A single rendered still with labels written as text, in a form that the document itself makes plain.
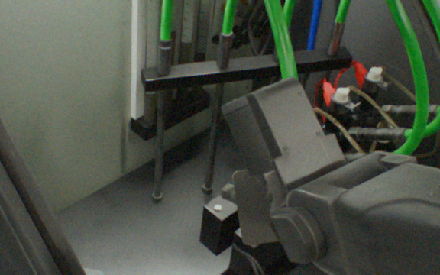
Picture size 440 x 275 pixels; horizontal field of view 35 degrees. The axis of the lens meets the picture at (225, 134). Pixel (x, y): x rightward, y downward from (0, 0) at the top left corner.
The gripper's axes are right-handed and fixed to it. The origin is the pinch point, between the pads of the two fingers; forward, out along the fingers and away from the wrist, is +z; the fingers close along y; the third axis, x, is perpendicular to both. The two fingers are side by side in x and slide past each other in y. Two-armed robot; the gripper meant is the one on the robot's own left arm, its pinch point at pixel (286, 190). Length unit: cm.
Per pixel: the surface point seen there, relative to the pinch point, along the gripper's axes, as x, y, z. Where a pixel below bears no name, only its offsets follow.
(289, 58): -12.3, -1.5, -7.8
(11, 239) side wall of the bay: 0.3, 26.9, -2.6
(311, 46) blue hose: -18.1, -10.6, 44.8
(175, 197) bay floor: 3, 16, 49
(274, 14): -16.4, -0.8, -7.4
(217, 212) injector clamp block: 4.5, 8.1, 27.6
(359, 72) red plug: -12.3, -16.6, 39.0
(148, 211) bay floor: 5, 20, 46
